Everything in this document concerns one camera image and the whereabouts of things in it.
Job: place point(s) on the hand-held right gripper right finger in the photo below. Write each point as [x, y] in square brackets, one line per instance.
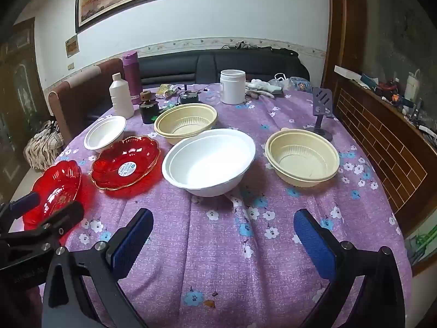
[314, 246]

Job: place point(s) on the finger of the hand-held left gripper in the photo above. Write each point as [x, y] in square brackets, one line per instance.
[63, 216]
[24, 201]

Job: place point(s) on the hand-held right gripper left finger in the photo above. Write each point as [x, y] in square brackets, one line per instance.
[131, 242]

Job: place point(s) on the large red plate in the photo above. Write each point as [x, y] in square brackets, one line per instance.
[54, 188]

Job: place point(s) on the gold-rimmed red plate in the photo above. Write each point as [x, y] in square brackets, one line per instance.
[109, 170]

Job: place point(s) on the beige plastic bowl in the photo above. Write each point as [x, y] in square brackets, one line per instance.
[170, 123]
[300, 164]

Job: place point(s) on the small white foam bowl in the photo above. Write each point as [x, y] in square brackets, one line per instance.
[102, 133]

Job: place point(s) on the large white foam bowl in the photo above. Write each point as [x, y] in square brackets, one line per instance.
[205, 164]

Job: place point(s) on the floral patterned blanket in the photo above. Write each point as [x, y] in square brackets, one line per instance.
[42, 147]

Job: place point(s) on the purple floral tablecloth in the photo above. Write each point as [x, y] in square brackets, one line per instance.
[222, 246]

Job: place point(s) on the brown armchair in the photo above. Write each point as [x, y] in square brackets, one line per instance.
[78, 102]

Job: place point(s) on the wooden brick-pattern counter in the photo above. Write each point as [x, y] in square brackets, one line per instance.
[375, 136]

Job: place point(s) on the wooden glass-door cabinet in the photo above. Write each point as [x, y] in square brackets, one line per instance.
[20, 75]

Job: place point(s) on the white plastic bottle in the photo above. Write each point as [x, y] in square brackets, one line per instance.
[121, 102]

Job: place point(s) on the black bottle with wooden cap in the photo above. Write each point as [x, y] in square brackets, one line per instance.
[149, 112]

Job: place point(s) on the grey phone stand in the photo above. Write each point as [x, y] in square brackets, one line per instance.
[322, 100]

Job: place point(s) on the small black electronic device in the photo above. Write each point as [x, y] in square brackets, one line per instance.
[188, 98]

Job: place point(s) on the yellow snack packet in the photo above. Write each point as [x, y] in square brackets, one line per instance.
[165, 90]

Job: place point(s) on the purple thermos bottle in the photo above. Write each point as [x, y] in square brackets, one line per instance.
[132, 75]

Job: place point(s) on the clear plastic bag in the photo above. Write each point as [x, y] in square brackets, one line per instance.
[293, 83]

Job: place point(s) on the white work gloves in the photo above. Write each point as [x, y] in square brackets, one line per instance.
[261, 87]

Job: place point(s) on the red and black tool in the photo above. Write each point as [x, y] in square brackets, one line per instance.
[391, 90]

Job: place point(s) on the white flat box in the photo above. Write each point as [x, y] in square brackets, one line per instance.
[346, 72]

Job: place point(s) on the white plastic jar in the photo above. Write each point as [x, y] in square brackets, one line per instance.
[233, 87]

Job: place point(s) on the black leather sofa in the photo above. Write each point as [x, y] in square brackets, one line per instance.
[177, 66]

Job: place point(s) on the wall outlet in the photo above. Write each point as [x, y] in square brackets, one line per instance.
[70, 66]

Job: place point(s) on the small framed wall plaque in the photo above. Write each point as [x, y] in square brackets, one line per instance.
[72, 46]

